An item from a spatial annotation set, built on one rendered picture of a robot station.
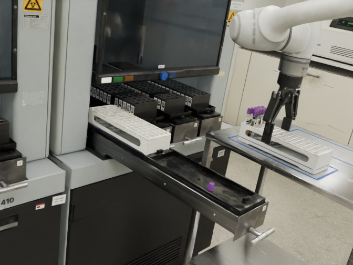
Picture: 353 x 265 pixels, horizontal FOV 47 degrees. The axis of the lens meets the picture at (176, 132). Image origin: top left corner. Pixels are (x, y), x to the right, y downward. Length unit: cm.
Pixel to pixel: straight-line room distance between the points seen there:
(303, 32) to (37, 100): 78
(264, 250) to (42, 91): 115
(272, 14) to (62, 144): 73
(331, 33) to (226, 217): 254
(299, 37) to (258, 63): 242
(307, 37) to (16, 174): 90
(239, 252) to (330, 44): 204
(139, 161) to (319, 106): 242
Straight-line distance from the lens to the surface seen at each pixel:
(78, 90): 127
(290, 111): 140
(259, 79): 367
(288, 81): 131
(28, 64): 117
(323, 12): 109
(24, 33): 115
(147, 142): 117
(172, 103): 155
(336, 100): 337
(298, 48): 127
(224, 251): 178
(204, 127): 162
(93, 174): 131
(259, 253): 183
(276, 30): 115
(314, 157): 128
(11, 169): 115
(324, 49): 340
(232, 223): 101
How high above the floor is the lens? 130
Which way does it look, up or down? 20 degrees down
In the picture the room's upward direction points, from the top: 9 degrees clockwise
